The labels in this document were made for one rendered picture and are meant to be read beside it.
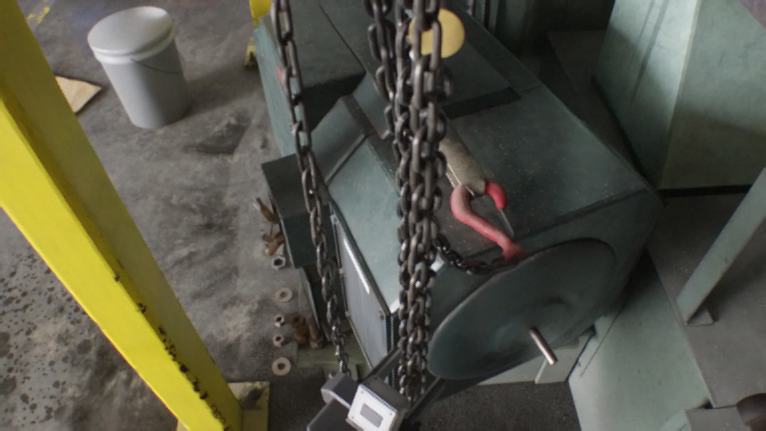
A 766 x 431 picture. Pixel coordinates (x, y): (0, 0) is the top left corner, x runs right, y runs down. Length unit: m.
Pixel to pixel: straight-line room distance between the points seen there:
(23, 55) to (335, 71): 0.43
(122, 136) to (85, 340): 0.91
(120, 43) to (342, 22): 1.28
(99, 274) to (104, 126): 1.64
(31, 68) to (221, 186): 1.36
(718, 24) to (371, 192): 0.64
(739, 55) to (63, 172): 1.04
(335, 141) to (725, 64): 0.67
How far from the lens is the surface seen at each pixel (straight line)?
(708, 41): 1.06
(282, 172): 0.88
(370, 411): 0.50
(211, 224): 1.89
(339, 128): 0.85
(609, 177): 0.79
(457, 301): 0.74
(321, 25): 1.00
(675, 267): 1.06
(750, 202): 0.83
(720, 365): 0.98
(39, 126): 0.69
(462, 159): 0.71
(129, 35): 2.19
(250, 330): 1.62
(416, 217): 0.36
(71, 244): 0.81
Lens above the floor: 1.37
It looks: 49 degrees down
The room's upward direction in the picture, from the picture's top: 2 degrees counter-clockwise
